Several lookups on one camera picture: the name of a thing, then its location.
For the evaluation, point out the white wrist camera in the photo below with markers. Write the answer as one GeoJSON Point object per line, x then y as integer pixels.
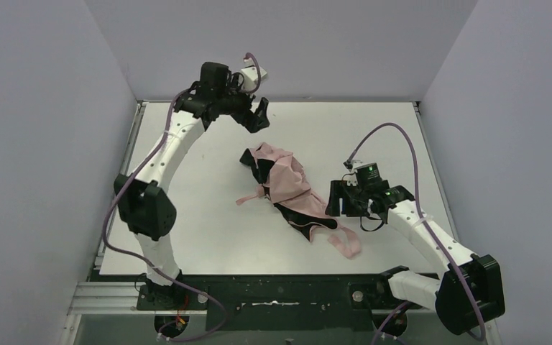
{"type": "Point", "coordinates": [350, 179]}
{"type": "Point", "coordinates": [251, 76]}

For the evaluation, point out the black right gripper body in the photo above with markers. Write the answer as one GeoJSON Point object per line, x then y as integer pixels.
{"type": "Point", "coordinates": [347, 200]}

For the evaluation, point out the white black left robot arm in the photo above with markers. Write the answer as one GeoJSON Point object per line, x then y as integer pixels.
{"type": "Point", "coordinates": [141, 197]}

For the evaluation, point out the pink and black umbrella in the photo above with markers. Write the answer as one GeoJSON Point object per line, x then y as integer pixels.
{"type": "Point", "coordinates": [281, 179]}

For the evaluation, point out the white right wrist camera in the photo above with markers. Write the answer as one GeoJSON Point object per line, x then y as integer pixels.
{"type": "Point", "coordinates": [350, 179]}

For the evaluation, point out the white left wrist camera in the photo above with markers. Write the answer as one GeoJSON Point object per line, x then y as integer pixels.
{"type": "Point", "coordinates": [251, 76]}

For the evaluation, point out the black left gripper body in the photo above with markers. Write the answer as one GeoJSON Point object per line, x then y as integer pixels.
{"type": "Point", "coordinates": [248, 113]}

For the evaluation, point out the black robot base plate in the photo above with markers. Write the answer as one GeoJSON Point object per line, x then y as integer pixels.
{"type": "Point", "coordinates": [358, 302]}

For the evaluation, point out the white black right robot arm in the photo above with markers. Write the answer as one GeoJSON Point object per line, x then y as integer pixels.
{"type": "Point", "coordinates": [467, 288]}

